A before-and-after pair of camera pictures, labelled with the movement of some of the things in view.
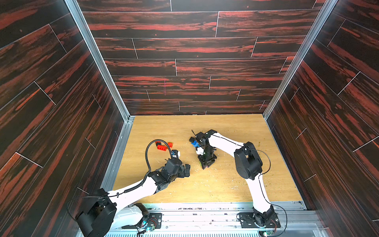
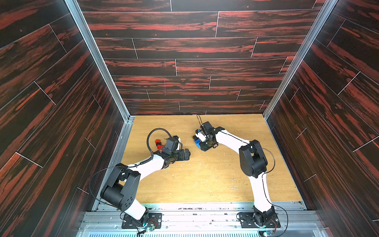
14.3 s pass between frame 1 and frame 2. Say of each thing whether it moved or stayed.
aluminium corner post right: stayed
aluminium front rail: stayed
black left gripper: moved
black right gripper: moved
